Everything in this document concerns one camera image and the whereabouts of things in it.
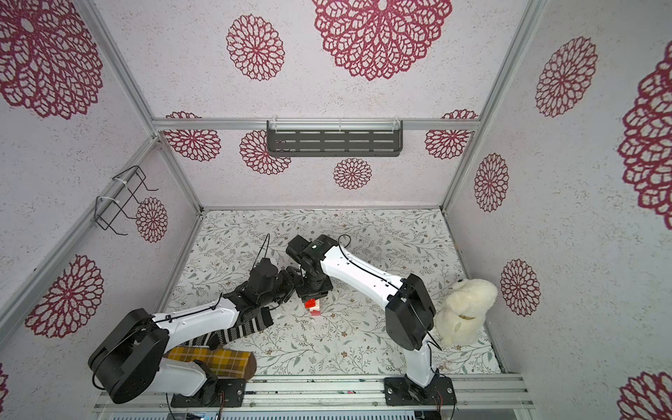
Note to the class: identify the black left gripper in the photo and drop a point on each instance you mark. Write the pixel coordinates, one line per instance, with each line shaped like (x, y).
(290, 269)

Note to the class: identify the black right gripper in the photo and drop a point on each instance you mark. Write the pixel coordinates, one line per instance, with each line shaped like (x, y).
(311, 289)

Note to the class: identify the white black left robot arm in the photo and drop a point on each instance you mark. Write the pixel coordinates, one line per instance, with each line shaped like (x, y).
(132, 359)

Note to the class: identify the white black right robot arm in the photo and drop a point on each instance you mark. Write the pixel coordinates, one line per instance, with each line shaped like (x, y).
(409, 310)

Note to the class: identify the black white striped sock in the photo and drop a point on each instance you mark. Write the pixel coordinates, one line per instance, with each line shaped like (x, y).
(221, 338)

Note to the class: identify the yellow brown plaid sock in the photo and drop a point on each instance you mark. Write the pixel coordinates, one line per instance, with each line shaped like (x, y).
(222, 362)

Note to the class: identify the white plush toy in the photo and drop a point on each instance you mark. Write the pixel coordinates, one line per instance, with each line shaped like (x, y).
(464, 311)

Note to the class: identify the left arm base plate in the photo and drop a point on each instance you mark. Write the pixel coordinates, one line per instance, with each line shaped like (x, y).
(225, 393)

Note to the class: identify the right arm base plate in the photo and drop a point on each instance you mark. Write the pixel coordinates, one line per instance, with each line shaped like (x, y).
(401, 391)

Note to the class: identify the dark grey wall shelf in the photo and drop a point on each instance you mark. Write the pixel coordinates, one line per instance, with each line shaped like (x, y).
(335, 140)

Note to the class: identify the black wire wall rack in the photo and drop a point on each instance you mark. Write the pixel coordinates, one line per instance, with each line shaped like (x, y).
(108, 209)

